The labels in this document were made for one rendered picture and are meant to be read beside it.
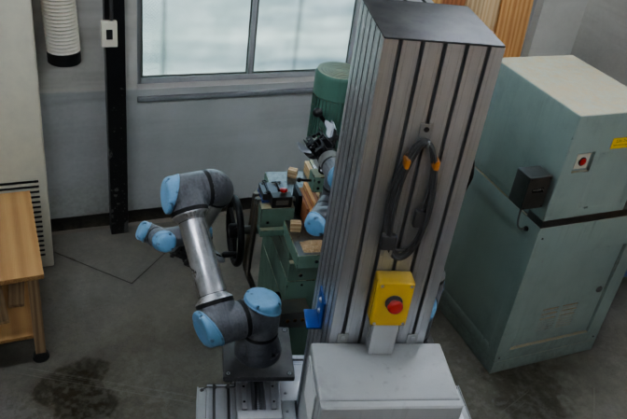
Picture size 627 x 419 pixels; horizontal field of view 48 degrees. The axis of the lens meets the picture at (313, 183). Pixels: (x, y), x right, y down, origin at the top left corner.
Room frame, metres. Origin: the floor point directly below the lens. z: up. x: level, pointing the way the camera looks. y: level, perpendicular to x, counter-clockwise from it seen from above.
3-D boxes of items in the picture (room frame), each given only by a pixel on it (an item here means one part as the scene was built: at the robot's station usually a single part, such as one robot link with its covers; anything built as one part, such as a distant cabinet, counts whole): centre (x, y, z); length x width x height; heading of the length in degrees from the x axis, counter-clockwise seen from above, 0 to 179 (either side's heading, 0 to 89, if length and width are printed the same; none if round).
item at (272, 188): (2.33, 0.14, 0.99); 0.13 x 0.11 x 0.06; 20
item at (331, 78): (2.40, -0.04, 1.35); 0.18 x 0.18 x 0.31
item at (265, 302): (1.64, 0.11, 0.98); 0.13 x 0.12 x 0.14; 124
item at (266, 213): (2.33, 0.14, 0.92); 0.15 x 0.13 x 0.09; 20
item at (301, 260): (2.36, 0.06, 0.87); 0.61 x 0.30 x 0.06; 20
